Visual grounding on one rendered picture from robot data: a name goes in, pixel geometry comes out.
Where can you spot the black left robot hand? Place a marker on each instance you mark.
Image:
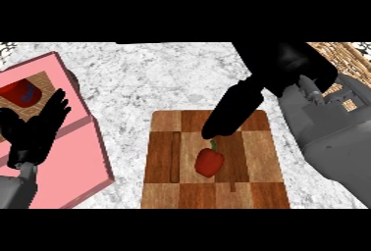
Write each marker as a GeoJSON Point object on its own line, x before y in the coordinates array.
{"type": "Point", "coordinates": [34, 130]}

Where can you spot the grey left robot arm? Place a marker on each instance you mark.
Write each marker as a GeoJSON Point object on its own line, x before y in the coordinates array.
{"type": "Point", "coordinates": [18, 188]}

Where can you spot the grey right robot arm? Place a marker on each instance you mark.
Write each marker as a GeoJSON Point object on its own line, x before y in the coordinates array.
{"type": "Point", "coordinates": [331, 130]}

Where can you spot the pink open box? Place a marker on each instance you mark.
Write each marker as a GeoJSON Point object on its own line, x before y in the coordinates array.
{"type": "Point", "coordinates": [62, 143]}

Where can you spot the red can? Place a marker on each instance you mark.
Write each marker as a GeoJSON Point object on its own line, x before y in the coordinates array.
{"type": "Point", "coordinates": [19, 93]}

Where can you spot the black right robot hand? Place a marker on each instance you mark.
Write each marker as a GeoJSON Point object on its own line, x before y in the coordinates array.
{"type": "Point", "coordinates": [271, 70]}

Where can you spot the red bell pepper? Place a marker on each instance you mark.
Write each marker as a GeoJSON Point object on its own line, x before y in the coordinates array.
{"type": "Point", "coordinates": [209, 162]}

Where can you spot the checkered wooden cutting board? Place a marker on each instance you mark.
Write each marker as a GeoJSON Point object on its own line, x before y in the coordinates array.
{"type": "Point", "coordinates": [214, 160]}

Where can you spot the wicker basket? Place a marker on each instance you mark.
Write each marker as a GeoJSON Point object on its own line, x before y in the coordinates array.
{"type": "Point", "coordinates": [344, 60]}

